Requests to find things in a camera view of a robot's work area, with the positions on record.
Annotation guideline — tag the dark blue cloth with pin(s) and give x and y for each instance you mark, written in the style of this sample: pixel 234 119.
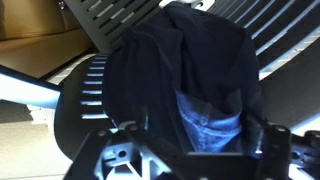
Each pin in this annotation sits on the dark blue cloth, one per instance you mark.
pixel 186 66

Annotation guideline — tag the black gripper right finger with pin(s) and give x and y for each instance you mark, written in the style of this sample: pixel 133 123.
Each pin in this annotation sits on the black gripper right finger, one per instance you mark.
pixel 276 150

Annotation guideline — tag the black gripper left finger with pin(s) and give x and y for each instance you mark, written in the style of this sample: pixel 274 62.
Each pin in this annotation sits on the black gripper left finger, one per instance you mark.
pixel 110 150

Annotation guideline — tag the black slatted office chair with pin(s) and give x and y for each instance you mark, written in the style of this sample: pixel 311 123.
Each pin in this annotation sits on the black slatted office chair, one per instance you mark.
pixel 286 83

